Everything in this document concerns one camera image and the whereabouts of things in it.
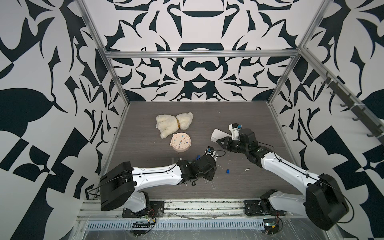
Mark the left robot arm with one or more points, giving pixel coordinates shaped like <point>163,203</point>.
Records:
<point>123,185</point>

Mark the right electronics board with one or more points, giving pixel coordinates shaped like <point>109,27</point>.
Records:
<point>273,226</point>

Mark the wall hook rack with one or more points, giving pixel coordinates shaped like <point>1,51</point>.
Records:
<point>361,111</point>

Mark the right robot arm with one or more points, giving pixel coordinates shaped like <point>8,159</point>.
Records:
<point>320,199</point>

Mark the cream plush dog toy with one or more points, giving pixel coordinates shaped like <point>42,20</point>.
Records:
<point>168,124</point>

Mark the left electronics board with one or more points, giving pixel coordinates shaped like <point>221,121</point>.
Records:
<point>140,228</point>

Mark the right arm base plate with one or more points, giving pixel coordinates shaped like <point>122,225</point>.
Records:
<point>261,208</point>

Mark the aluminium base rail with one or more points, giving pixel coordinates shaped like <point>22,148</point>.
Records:
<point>184,209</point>

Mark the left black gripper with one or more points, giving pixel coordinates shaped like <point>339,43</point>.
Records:
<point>210,176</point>

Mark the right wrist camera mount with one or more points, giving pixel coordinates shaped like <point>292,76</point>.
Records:
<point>235,130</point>

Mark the electronics board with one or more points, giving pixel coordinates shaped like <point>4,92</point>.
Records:
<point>273,226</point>
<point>140,228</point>

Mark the white rectangular box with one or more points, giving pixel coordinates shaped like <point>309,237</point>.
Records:
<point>218,134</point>

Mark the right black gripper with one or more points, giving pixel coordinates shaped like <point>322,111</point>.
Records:
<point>226,143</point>

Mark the pink round alarm clock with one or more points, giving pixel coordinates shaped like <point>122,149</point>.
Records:
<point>181,142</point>

